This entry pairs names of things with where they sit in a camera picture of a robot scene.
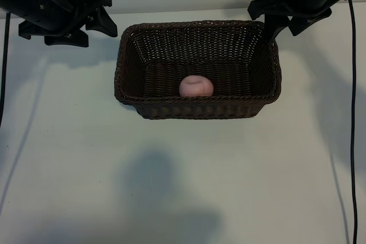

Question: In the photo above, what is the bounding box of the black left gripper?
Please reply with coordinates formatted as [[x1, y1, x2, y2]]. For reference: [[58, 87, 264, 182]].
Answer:
[[17, 0, 118, 48]]

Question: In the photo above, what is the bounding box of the pink peach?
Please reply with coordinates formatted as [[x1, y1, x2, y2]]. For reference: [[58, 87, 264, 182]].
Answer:
[[179, 74, 214, 98]]

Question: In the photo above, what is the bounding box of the thin smooth black cable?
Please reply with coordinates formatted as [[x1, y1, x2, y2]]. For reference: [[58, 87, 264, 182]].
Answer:
[[341, 0, 359, 244]]

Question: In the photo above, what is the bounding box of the dark brown wicker basket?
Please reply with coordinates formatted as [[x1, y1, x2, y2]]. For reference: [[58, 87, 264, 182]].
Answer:
[[113, 19, 284, 121]]

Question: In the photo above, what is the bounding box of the black braided cable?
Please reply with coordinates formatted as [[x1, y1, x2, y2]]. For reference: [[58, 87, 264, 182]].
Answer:
[[0, 11, 13, 129]]

